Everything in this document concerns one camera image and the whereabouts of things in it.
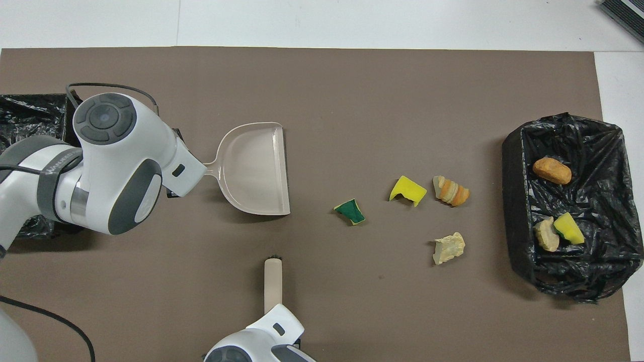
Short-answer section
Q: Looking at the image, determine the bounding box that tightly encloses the beige plastic dustpan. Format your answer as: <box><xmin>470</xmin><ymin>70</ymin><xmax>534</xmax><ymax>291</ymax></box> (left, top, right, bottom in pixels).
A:
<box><xmin>201</xmin><ymin>122</ymin><xmax>291</xmax><ymax>217</ymax></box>

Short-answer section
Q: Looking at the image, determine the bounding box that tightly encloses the bin with black trash bag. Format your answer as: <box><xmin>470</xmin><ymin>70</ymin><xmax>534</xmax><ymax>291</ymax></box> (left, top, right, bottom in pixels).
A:
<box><xmin>502</xmin><ymin>113</ymin><xmax>644</xmax><ymax>303</ymax></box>
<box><xmin>0</xmin><ymin>93</ymin><xmax>86</xmax><ymax>239</ymax></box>

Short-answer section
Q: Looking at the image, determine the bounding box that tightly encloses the brown fried croquette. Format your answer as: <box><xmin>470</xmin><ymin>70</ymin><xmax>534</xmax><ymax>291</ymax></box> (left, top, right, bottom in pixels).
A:
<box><xmin>533</xmin><ymin>157</ymin><xmax>573</xmax><ymax>185</ymax></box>

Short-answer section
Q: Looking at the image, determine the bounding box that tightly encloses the green and yellow sponge piece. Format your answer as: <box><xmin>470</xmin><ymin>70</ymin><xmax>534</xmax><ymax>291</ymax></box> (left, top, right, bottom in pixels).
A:
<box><xmin>553</xmin><ymin>212</ymin><xmax>586</xmax><ymax>245</ymax></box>

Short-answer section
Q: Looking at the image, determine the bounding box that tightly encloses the small green sponge wedge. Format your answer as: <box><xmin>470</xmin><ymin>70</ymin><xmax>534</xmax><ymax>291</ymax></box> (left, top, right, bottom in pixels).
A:
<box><xmin>332</xmin><ymin>200</ymin><xmax>366</xmax><ymax>226</ymax></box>

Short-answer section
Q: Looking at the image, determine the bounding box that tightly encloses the brown paper table mat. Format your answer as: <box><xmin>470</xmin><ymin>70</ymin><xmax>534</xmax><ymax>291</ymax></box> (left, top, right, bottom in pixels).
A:
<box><xmin>0</xmin><ymin>47</ymin><xmax>632</xmax><ymax>362</ymax></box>

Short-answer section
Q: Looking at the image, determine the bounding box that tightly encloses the orange striped bread piece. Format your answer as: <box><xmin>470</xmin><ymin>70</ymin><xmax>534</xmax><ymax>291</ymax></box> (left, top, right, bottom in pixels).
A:
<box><xmin>534</xmin><ymin>216</ymin><xmax>560</xmax><ymax>252</ymax></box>
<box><xmin>433</xmin><ymin>175</ymin><xmax>471</xmax><ymax>207</ymax></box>

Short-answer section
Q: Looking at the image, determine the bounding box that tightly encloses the beige brush with black bristles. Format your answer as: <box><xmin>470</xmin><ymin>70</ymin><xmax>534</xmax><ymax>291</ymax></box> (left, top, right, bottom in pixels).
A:
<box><xmin>264</xmin><ymin>255</ymin><xmax>283</xmax><ymax>315</ymax></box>

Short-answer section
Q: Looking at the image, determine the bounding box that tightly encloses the dark ribbed device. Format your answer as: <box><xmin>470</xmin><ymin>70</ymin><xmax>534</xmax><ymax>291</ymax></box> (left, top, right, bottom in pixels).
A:
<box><xmin>598</xmin><ymin>0</ymin><xmax>644</xmax><ymax>43</ymax></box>

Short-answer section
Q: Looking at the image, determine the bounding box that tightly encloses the pale beige foam chunk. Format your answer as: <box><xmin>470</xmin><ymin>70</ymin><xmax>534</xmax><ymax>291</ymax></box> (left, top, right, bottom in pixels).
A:
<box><xmin>433</xmin><ymin>232</ymin><xmax>466</xmax><ymax>265</ymax></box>

